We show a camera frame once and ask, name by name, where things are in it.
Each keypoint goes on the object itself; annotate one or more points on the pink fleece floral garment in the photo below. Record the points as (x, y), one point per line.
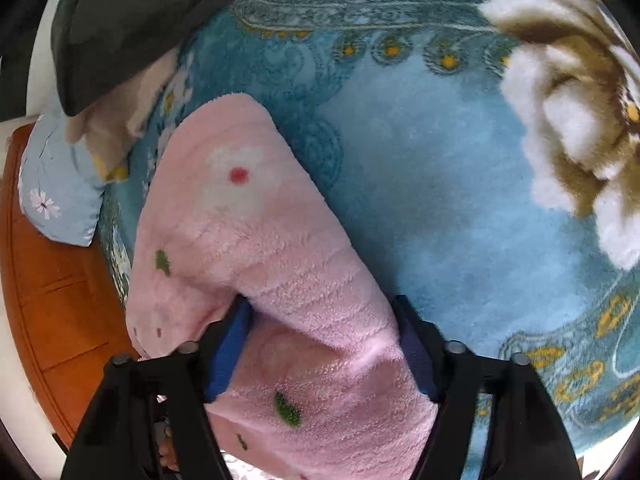
(322, 390)

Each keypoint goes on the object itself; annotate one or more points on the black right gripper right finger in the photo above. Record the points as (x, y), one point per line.
(526, 436)

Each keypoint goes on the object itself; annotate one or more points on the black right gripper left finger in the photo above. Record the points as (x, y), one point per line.
(116, 437)

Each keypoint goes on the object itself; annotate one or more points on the light blue floral pillow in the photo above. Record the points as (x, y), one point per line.
(59, 191)

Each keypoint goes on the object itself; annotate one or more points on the orange wooden bed frame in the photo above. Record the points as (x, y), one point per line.
(62, 306)

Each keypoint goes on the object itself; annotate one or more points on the teal floral plush blanket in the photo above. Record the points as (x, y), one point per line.
(482, 157)

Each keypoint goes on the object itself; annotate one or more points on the dark grey garment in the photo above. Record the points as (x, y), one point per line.
(99, 44)

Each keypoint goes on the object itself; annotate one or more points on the person left hand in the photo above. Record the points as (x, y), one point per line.
(165, 447)

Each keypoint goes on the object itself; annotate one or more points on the beige fleece garment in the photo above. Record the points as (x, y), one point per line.
(112, 125)

